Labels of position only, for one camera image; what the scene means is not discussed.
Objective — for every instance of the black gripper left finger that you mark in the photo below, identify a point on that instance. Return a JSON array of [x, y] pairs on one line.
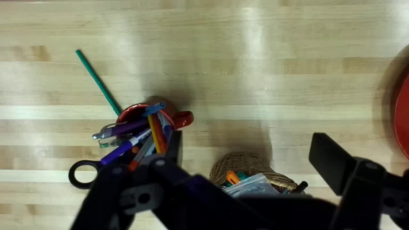
[[116, 192]]

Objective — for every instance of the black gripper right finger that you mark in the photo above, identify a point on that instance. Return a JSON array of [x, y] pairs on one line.
[[337, 164]]

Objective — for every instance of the green pen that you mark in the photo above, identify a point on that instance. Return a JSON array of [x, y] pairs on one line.
[[98, 81]]

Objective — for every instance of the dark purple pen silver clip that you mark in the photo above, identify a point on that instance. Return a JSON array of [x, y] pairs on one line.
[[123, 128]]

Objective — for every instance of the orange red pen mug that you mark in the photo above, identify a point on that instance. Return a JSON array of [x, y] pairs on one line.
[[181, 119]]

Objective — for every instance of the black marker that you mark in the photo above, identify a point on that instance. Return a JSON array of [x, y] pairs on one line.
[[301, 186]]

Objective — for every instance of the purple marker white band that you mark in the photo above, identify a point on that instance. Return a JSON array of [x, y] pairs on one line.
[[122, 149]]

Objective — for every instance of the yellow pencil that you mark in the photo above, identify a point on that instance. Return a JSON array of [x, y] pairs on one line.
[[155, 135]]

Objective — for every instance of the red plate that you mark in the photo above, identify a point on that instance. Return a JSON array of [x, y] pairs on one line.
[[403, 116]]

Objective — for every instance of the clear plastic bag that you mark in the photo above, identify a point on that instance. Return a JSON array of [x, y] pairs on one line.
[[251, 186]]

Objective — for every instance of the blue capped marker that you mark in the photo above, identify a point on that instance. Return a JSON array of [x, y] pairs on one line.
[[154, 109]]

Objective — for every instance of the orange marker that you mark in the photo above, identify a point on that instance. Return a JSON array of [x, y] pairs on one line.
[[233, 178]]

